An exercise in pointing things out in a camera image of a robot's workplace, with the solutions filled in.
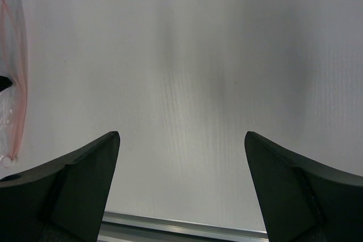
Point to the aluminium mounting rail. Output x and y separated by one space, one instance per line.
184 228

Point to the clear zip top bag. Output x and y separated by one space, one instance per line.
14 65

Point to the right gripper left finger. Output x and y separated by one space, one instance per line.
63 199

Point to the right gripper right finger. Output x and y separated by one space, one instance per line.
301 199

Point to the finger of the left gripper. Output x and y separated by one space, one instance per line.
5 83

